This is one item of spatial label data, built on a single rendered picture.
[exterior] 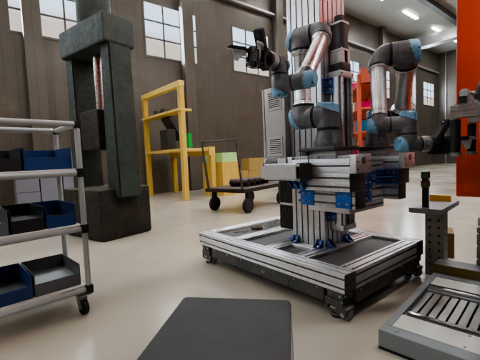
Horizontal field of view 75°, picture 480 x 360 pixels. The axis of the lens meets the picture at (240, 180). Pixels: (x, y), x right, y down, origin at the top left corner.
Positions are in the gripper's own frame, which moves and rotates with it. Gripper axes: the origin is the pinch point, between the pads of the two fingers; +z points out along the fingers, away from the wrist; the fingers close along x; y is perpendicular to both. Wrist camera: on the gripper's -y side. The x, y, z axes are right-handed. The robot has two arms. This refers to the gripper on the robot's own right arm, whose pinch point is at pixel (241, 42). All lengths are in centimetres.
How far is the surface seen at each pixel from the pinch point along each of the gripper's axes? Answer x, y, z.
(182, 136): 379, 50, -320
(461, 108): -74, 21, -46
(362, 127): 120, 9, -589
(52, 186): 518, 154, -140
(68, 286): 76, 119, 33
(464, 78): -70, 0, -104
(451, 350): -84, 105, -22
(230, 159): 348, 97, -435
